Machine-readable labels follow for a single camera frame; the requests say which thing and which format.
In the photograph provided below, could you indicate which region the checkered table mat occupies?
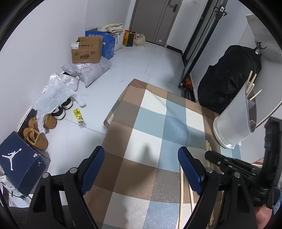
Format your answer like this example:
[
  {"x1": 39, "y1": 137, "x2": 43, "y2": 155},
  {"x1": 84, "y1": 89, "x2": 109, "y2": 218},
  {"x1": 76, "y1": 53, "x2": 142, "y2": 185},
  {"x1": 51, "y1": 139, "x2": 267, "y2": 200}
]
[{"x1": 85, "y1": 79, "x2": 241, "y2": 228}]

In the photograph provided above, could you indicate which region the navy Jordan shoe box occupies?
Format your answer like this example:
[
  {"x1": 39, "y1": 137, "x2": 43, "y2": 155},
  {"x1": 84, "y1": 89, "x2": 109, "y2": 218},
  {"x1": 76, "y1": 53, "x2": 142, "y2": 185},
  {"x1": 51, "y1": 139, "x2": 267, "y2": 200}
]
[{"x1": 0, "y1": 131, "x2": 46, "y2": 196}]

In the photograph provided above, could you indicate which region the yellow snack wrapper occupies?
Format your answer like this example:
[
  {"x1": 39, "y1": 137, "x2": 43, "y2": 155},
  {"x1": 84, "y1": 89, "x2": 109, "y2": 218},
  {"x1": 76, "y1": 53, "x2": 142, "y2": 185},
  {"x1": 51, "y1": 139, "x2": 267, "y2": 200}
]
[{"x1": 73, "y1": 108, "x2": 85, "y2": 127}]

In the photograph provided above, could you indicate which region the blue cardboard box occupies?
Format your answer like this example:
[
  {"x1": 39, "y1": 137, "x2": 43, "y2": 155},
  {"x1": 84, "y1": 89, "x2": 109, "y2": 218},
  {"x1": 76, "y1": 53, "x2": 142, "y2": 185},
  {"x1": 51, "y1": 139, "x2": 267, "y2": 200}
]
[{"x1": 85, "y1": 30, "x2": 116, "y2": 60}]

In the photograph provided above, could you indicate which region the red yellow paper bag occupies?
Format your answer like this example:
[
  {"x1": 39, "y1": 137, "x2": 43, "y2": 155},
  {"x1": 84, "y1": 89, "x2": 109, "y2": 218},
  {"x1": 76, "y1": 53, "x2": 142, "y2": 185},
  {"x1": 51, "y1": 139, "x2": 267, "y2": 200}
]
[{"x1": 122, "y1": 30, "x2": 135, "y2": 47}]

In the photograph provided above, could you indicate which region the beige plastic bag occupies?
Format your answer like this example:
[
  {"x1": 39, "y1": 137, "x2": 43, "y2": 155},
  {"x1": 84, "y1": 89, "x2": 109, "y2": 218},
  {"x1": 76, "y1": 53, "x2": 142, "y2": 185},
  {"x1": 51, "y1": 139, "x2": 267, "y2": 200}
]
[{"x1": 133, "y1": 33, "x2": 146, "y2": 47}]

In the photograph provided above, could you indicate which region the grey door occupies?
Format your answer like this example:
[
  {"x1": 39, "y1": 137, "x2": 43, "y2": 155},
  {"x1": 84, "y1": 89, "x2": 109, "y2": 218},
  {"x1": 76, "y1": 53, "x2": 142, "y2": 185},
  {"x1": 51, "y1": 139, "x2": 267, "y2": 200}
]
[{"x1": 129, "y1": 0, "x2": 183, "y2": 46}]

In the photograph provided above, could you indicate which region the black white sneaker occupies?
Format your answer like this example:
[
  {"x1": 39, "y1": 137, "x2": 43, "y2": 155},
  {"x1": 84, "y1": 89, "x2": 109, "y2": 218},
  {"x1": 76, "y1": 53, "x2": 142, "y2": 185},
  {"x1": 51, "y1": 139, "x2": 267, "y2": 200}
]
[{"x1": 51, "y1": 98, "x2": 73, "y2": 120}]

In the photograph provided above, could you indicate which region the white plastic bag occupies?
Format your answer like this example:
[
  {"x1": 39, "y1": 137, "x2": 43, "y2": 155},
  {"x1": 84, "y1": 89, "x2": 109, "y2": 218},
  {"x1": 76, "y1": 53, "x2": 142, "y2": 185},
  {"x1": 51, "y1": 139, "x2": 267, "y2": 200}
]
[{"x1": 32, "y1": 73, "x2": 85, "y2": 133}]

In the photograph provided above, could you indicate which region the black metal rack frame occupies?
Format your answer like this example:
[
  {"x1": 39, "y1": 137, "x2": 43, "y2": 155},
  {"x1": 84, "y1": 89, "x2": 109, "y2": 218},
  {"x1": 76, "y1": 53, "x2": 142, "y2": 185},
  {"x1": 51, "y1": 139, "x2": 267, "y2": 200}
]
[{"x1": 179, "y1": 0, "x2": 228, "y2": 88}]

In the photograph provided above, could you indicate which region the brown cardboard box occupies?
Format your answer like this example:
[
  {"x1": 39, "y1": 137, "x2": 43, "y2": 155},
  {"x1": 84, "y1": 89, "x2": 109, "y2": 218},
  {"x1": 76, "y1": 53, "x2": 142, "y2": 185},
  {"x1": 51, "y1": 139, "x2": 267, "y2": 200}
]
[{"x1": 71, "y1": 36, "x2": 103, "y2": 64}]

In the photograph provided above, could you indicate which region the wooden chopstick on mat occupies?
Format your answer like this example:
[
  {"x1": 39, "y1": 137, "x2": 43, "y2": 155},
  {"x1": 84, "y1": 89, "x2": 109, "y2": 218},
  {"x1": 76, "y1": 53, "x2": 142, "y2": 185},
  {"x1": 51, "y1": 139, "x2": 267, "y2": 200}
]
[{"x1": 188, "y1": 183, "x2": 195, "y2": 213}]

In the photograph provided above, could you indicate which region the right hand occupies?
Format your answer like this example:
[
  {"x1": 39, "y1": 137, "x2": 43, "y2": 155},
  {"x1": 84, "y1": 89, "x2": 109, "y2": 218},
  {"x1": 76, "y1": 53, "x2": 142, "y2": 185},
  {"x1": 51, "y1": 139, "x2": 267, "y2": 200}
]
[{"x1": 255, "y1": 206, "x2": 281, "y2": 229}]

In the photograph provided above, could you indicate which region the tan suede shoe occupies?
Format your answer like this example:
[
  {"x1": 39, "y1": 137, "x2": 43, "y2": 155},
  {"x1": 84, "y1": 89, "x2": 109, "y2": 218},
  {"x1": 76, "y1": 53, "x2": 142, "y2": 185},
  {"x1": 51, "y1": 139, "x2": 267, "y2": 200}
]
[
  {"x1": 23, "y1": 127, "x2": 48, "y2": 151},
  {"x1": 28, "y1": 114, "x2": 57, "y2": 131}
]

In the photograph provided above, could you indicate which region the wooden chopstick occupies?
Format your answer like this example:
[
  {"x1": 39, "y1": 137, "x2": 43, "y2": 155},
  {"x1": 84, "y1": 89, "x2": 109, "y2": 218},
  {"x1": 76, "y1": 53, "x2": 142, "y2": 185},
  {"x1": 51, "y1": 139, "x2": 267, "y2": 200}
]
[
  {"x1": 178, "y1": 166, "x2": 184, "y2": 229},
  {"x1": 188, "y1": 183, "x2": 195, "y2": 213}
]

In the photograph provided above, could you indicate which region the grey plastic mailer bag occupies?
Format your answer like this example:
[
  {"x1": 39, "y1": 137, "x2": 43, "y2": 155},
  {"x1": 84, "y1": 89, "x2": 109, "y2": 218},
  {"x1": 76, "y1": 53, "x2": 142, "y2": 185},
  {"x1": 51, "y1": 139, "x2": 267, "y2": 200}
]
[{"x1": 62, "y1": 57, "x2": 111, "y2": 88}]

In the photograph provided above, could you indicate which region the chopstick in holder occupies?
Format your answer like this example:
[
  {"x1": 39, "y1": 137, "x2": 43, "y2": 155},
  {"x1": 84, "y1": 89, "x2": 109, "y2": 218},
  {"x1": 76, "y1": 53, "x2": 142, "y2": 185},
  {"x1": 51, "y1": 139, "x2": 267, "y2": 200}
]
[
  {"x1": 250, "y1": 89, "x2": 262, "y2": 101},
  {"x1": 246, "y1": 71, "x2": 257, "y2": 96}
]

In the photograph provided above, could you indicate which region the black backpack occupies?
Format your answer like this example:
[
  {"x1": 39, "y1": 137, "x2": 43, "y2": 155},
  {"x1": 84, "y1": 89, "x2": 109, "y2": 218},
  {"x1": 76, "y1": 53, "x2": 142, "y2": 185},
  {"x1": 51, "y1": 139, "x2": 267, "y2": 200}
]
[{"x1": 197, "y1": 45, "x2": 262, "y2": 114}]

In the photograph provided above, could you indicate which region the white utensil holder cup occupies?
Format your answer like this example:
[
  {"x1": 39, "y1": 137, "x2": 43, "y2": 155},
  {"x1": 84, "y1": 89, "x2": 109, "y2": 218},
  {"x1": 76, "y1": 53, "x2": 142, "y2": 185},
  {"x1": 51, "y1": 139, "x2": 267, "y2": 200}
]
[{"x1": 213, "y1": 83, "x2": 257, "y2": 149}]

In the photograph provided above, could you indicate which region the cream canvas tote bag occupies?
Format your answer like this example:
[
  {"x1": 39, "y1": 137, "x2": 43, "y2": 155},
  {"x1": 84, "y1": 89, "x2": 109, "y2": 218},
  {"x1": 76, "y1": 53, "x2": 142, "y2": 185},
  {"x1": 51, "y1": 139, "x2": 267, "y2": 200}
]
[{"x1": 100, "y1": 23, "x2": 124, "y2": 33}]

